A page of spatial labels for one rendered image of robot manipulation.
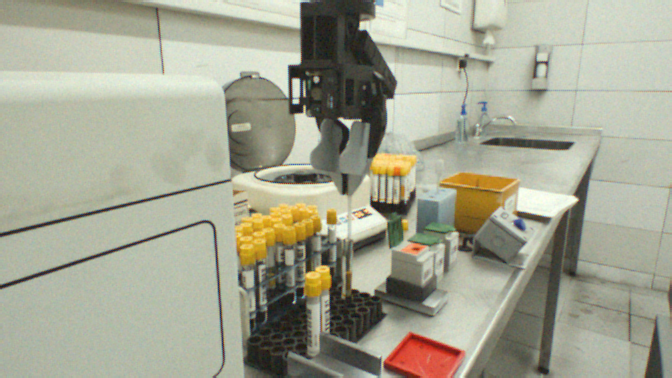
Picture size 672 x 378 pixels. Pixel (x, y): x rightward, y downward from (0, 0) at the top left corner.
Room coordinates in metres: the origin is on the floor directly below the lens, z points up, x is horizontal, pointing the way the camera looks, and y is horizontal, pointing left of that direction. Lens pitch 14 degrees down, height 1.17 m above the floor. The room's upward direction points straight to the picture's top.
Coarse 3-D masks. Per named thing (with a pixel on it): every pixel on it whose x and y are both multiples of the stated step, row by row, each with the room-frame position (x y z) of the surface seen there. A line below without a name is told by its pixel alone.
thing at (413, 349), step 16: (416, 336) 0.44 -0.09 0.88; (400, 352) 0.42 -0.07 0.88; (416, 352) 0.42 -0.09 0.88; (432, 352) 0.42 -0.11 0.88; (448, 352) 0.42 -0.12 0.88; (464, 352) 0.41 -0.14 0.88; (400, 368) 0.39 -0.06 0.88; (416, 368) 0.39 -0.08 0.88; (432, 368) 0.39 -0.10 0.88; (448, 368) 0.39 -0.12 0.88
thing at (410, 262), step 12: (396, 252) 0.54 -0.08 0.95; (408, 252) 0.53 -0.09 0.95; (420, 252) 0.53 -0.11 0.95; (432, 252) 0.55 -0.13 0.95; (396, 264) 0.54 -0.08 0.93; (408, 264) 0.53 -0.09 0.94; (420, 264) 0.52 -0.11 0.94; (432, 264) 0.54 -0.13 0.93; (396, 276) 0.54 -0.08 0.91; (408, 276) 0.53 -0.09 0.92; (420, 276) 0.52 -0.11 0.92
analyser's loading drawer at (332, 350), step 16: (320, 336) 0.37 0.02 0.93; (320, 352) 0.37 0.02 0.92; (336, 352) 0.36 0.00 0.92; (352, 352) 0.35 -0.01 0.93; (368, 352) 0.34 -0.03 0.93; (288, 368) 0.32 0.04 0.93; (304, 368) 0.31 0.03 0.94; (320, 368) 0.30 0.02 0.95; (336, 368) 0.34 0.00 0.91; (352, 368) 0.34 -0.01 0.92; (368, 368) 0.34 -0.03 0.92
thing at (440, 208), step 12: (432, 192) 0.77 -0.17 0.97; (444, 192) 0.77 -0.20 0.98; (456, 192) 0.79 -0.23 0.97; (420, 204) 0.72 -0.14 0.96; (432, 204) 0.71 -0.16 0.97; (444, 204) 0.73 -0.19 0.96; (420, 216) 0.72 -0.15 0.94; (432, 216) 0.71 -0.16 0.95; (444, 216) 0.73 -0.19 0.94; (420, 228) 0.72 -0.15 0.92
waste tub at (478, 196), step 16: (464, 176) 0.95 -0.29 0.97; (480, 176) 0.93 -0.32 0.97; (464, 192) 0.82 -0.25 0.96; (480, 192) 0.80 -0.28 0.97; (496, 192) 0.78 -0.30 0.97; (512, 192) 0.84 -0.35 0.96; (464, 208) 0.82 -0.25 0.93; (480, 208) 0.80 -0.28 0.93; (496, 208) 0.78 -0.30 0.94; (512, 208) 0.85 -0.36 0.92; (464, 224) 0.82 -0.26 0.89; (480, 224) 0.80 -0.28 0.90
